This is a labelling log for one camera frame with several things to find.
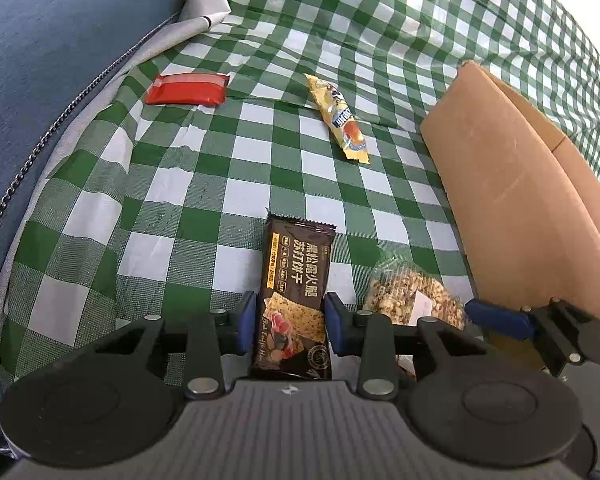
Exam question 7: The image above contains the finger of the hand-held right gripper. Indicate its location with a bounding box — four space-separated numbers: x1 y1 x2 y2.
464 297 600 377

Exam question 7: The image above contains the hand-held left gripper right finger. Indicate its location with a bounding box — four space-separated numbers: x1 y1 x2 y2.
324 291 498 397

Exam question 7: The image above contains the red snack packet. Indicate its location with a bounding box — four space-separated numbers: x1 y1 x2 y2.
146 73 231 107

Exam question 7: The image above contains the blue sofa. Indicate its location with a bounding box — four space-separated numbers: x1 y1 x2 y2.
0 0 231 443

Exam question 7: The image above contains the yellow snack packet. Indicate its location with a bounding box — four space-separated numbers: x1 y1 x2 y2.
304 73 371 166

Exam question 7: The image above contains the green white checked cloth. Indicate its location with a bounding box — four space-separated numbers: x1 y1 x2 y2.
0 0 600 378

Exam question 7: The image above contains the brown cardboard box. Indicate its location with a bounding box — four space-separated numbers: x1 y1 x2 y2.
420 60 600 330

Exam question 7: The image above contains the clear granola packet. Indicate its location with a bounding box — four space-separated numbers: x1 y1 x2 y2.
362 252 467 376

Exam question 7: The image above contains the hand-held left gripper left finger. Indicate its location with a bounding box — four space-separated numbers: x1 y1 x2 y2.
85 290 257 397

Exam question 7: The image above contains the dark brown cracker packet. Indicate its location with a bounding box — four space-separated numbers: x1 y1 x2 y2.
250 207 337 382

